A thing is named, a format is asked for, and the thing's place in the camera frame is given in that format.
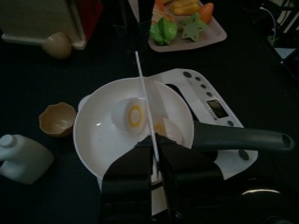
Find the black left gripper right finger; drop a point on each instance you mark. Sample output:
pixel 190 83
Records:
pixel 187 169

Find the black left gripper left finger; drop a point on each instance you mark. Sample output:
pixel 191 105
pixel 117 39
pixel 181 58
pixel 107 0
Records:
pixel 129 180

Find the toy egg half white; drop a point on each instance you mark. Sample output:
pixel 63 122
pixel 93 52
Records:
pixel 171 130

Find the green toy starfruit whole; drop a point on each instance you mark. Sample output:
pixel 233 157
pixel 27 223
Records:
pixel 165 31

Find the green toy starfruit slice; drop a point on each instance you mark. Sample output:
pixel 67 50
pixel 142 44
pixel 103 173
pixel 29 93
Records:
pixel 194 27

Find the pink plastic tray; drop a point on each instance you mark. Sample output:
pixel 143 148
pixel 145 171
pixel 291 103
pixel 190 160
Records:
pixel 210 36

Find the brown eggshell dome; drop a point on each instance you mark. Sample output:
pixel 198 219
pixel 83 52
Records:
pixel 58 46

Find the yellow toy pepper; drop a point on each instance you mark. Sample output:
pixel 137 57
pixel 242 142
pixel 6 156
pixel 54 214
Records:
pixel 183 7

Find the white kitchen scale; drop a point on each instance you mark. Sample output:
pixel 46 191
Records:
pixel 202 93

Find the red orange toy fruit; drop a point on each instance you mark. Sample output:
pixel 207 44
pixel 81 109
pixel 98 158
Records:
pixel 159 5

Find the white toy milk jug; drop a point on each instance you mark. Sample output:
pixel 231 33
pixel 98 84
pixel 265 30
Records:
pixel 26 163

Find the brown eggshell cup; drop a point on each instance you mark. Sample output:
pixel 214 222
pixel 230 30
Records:
pixel 58 120

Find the orange toy carrot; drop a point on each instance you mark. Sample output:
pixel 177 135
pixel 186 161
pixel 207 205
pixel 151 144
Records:
pixel 206 11

